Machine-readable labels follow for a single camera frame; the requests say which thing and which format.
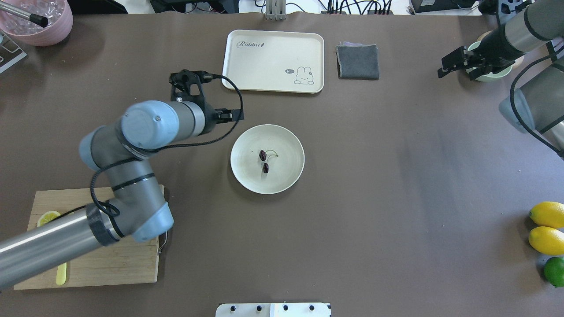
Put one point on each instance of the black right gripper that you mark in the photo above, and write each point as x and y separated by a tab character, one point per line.
490	46

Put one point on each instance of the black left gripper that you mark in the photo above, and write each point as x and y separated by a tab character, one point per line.
212	119

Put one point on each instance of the dark red cherry pair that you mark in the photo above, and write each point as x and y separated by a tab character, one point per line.
264	156

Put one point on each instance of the cream round plate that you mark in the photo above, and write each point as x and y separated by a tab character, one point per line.
285	170

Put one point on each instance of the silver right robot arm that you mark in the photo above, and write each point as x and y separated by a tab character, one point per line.
535	102

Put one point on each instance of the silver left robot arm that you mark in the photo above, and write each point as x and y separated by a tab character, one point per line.
126	198

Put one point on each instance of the cream rabbit tray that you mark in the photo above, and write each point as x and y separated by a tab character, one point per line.
275	61

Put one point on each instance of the mint green bowl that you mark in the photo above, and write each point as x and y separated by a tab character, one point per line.
491	76

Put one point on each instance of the grey folded cloth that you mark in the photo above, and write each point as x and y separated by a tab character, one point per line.
357	61

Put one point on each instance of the yellow lemon outer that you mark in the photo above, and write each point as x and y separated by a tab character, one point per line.
548	213

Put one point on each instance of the bamboo cutting board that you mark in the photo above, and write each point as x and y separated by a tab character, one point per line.
125	262

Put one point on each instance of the pink ice bowl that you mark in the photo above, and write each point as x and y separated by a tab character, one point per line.
60	22

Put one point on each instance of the yellow lemon near lime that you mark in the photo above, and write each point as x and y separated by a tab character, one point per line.
547	240

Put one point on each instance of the lemon slice far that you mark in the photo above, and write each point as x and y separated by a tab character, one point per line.
47	217

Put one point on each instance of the metal muddler in bowl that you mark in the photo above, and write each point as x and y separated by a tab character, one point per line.
31	17

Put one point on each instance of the green lime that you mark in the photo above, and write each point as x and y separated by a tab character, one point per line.
554	271

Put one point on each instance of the yellow plastic knife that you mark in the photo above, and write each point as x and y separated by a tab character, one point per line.
61	274

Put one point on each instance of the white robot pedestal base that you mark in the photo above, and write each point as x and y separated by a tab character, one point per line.
274	309

